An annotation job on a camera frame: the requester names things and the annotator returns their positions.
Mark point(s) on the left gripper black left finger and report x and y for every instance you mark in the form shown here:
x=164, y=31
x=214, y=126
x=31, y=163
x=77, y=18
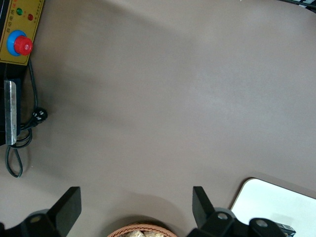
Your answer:
x=67, y=209

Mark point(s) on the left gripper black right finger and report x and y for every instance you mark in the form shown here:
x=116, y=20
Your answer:
x=203, y=212

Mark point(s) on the white plastic tray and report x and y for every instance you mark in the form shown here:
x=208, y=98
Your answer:
x=271, y=202

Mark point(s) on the reddish wicker basket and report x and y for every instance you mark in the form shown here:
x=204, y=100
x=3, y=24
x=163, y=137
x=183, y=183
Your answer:
x=118, y=230

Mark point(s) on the beige bread pieces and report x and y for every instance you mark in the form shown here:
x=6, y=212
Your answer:
x=145, y=234

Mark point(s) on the black control box housing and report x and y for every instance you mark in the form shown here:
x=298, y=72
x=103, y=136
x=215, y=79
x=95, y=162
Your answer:
x=12, y=71

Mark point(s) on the red emergency stop button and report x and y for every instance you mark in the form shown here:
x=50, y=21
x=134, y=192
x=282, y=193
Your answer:
x=22, y=45

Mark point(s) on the yellow emergency stop panel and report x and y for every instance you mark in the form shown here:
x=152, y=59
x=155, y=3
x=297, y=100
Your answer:
x=17, y=22

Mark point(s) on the silver metal bracket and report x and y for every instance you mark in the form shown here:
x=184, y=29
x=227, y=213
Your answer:
x=11, y=113

